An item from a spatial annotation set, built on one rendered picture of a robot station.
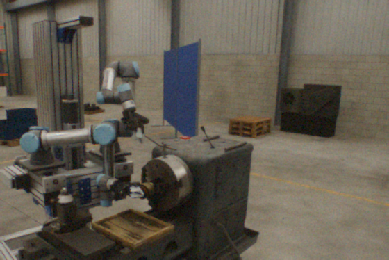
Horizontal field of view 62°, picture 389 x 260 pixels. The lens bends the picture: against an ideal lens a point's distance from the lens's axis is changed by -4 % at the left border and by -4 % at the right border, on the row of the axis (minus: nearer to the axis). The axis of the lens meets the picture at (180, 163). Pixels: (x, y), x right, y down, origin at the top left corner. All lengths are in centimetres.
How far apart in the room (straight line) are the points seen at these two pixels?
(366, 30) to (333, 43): 95
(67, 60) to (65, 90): 20
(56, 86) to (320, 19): 1042
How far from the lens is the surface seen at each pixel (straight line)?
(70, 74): 240
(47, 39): 235
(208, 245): 219
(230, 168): 217
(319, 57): 1185
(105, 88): 218
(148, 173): 195
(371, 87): 1146
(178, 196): 189
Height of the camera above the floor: 173
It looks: 15 degrees down
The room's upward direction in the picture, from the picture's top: 1 degrees clockwise
